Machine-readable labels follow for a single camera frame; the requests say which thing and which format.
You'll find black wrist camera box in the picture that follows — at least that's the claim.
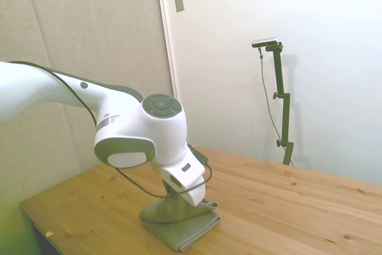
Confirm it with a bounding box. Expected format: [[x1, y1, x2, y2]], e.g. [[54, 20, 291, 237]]
[[187, 145, 210, 165]]

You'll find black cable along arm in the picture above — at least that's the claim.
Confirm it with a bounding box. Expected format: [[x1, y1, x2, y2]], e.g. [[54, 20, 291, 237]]
[[8, 60, 213, 199]]

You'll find camera on black stand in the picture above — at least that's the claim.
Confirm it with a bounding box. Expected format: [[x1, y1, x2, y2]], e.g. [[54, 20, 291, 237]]
[[258, 47, 295, 167]]

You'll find silver camera on stand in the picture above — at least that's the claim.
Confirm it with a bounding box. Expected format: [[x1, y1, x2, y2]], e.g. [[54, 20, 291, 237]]
[[251, 36, 281, 48]]

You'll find white door frame trim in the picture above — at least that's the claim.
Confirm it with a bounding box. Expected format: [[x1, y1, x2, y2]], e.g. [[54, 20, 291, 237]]
[[154, 0, 180, 101]]

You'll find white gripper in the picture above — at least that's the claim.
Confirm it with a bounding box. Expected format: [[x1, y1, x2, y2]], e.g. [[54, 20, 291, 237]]
[[162, 173, 219, 210]]

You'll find grey-blue terry towel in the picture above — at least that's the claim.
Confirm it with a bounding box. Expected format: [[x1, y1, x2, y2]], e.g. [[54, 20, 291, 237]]
[[138, 198, 222, 252]]

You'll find dark green camera stand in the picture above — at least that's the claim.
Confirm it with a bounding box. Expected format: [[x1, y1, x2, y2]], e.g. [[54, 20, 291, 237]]
[[266, 42, 295, 166]]

